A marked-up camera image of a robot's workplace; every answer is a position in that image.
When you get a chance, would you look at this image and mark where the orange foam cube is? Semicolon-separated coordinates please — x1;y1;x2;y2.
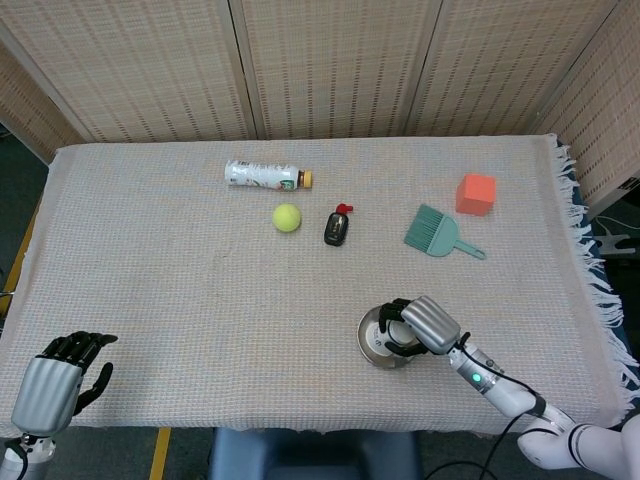
455;173;498;217

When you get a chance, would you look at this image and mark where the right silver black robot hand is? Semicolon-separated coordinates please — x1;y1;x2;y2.
377;295;462;359

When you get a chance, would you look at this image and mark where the woven folding screen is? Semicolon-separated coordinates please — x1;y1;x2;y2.
0;0;640;211

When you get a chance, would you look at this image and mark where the black red-capped sauce bottle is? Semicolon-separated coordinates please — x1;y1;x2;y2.
323;202;355;247

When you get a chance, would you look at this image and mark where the beige waffle-weave tablecloth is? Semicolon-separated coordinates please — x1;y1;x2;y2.
0;132;640;441

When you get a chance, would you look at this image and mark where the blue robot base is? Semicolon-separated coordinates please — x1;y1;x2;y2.
208;427;422;480

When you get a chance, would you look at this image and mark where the yellow tennis ball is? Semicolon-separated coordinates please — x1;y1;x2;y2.
272;202;303;234

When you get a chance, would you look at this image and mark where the white metal bracket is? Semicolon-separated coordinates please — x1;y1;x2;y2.
597;232;634;259

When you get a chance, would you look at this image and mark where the teal hand brush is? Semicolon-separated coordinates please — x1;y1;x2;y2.
403;203;487;261

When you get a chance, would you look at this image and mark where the white plastic drink bottle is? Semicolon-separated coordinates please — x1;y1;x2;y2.
223;159;315;192

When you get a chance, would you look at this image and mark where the round metal dish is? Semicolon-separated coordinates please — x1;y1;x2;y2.
356;305;423;371

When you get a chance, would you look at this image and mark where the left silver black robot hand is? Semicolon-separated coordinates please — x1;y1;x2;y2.
10;330;120;436

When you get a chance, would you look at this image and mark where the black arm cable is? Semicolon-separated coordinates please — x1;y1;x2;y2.
459;343;549;480

